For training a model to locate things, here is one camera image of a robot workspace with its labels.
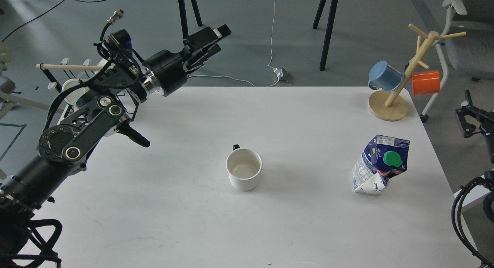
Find wooden mug tree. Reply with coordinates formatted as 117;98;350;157
367;24;467;121

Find white cup on rack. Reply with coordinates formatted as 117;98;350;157
62;78;93;106

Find black stand left legs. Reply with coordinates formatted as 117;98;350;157
178;0;203;39

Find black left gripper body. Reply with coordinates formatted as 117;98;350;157
143;46;201;96

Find blue mug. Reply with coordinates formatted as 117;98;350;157
368;61;405;92

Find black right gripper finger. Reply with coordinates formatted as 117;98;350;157
455;90;494;138

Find white floor cable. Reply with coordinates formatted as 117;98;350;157
187;0;288;87

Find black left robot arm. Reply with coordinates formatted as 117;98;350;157
1;11;231;268

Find black floor cable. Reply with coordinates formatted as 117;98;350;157
0;0;132;43

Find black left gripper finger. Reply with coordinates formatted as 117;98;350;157
183;24;232;52
184;44;221;74

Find white power adapter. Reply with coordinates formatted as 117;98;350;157
273;68;291;83

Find grey office chair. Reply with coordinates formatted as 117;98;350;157
420;0;494;123

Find black stand right legs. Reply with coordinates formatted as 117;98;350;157
312;0;339;71

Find blue white milk carton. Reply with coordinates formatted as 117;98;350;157
352;135;410;195

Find wooden dowel rod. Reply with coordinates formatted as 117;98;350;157
35;64;103;71

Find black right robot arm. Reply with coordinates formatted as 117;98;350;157
450;90;494;268

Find black stand legs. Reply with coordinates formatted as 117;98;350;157
178;0;203;39
312;0;339;71

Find orange mug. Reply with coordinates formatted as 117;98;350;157
411;71;441;96

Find black wire dish rack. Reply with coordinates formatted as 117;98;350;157
42;59;148;133

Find white smiley mug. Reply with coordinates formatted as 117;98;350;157
225;144;263;191

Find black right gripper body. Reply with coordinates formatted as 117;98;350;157
480;120;494;163

